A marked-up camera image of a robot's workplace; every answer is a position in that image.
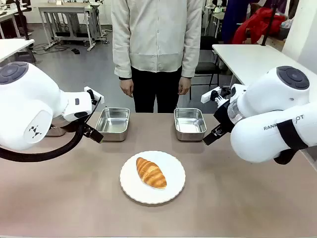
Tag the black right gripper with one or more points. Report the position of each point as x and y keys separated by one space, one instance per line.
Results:
x=223 y=119

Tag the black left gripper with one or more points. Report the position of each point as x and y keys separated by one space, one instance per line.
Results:
x=78 y=124

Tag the golden brown croissant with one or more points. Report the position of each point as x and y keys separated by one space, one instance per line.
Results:
x=151 y=173

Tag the person right forearm cream sleeve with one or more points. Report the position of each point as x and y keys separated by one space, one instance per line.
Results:
x=122 y=64

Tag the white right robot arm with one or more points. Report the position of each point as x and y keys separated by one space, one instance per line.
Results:
x=272 y=99

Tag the person left forearm cream sleeve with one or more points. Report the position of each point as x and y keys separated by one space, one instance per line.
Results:
x=189 y=62

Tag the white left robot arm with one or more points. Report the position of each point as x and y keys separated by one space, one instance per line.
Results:
x=29 y=99

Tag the rectangular steel container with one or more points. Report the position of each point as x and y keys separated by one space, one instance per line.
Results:
x=112 y=124
x=57 y=131
x=190 y=124

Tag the person right hand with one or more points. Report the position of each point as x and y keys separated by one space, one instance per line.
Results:
x=126 y=88

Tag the person left hand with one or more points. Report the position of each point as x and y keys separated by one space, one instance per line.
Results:
x=184 y=85

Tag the white scalloped plate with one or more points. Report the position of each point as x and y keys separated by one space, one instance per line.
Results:
x=173 y=188

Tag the black folding chair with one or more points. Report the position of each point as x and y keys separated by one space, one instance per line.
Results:
x=206 y=67

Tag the black trousers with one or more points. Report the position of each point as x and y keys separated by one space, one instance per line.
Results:
x=156 y=94

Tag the large white table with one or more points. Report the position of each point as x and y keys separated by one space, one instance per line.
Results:
x=247 y=62

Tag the black objects on floor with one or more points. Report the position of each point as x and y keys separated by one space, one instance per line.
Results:
x=75 y=51

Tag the cream button shirt torso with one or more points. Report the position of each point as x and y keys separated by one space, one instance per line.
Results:
x=156 y=37

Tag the blue purple garment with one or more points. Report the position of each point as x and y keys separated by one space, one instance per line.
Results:
x=232 y=19

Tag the red jacket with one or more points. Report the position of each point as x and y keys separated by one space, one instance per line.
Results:
x=255 y=22

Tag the black pole with base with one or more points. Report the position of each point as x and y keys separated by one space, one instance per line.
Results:
x=268 y=24

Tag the grey storage basket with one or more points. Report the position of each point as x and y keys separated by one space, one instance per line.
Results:
x=284 y=32

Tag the grey metal workbench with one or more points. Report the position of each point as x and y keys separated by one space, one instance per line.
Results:
x=62 y=8

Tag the black pole with clamp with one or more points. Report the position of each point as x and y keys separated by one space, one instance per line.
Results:
x=22 y=19

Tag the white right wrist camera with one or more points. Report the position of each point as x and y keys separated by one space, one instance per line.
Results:
x=208 y=96

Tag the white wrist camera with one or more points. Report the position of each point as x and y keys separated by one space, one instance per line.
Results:
x=208 y=96
x=99 y=94

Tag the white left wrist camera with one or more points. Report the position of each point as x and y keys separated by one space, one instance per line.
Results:
x=99 y=94

